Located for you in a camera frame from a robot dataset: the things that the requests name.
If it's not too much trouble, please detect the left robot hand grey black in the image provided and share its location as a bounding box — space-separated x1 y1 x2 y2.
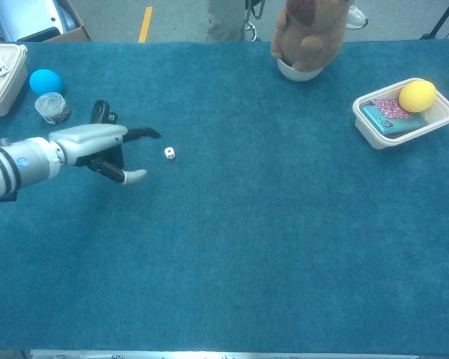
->
48 123 162 186

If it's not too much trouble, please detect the black stapler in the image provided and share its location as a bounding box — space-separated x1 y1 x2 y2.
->
91 99 120 125

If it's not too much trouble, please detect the clear round jar of clips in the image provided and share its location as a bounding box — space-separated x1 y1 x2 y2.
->
34 92 72 126

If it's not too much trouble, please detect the blue ball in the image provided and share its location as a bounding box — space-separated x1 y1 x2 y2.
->
28 68 65 96

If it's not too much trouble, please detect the cream tray left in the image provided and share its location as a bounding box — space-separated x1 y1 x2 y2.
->
0 43 29 117

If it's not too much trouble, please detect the cardboard box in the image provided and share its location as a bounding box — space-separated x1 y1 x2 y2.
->
0 0 93 43

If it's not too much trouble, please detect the yellow floor tape stripe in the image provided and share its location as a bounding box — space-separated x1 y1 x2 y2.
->
138 6 154 43

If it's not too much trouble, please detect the grey device in box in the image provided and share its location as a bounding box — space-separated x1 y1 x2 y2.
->
0 0 79 42

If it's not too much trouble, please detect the blue felt table cover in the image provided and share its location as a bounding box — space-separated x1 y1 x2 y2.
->
0 40 449 353

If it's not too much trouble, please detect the chrome chair base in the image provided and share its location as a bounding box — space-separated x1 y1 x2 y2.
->
242 0 265 41

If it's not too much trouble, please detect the white bowl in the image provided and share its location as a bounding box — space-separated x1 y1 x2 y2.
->
276 57 325 82

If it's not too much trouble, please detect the brown plush toy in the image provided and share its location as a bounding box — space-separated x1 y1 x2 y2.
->
271 0 352 72

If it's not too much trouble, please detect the cream open plastic tray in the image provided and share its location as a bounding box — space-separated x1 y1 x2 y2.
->
352 77 449 150

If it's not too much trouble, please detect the white shoe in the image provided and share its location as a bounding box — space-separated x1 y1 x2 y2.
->
346 2 370 30

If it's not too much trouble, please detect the light blue phone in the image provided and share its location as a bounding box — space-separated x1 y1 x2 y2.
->
361 105 427 135

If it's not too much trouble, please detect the yellow ball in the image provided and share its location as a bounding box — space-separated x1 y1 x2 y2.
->
398 79 438 114

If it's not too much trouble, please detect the black tripod leg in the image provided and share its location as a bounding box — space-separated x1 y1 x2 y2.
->
418 0 449 40

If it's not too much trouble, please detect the aluminium frame rail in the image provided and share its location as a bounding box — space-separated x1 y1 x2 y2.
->
29 350 420 359

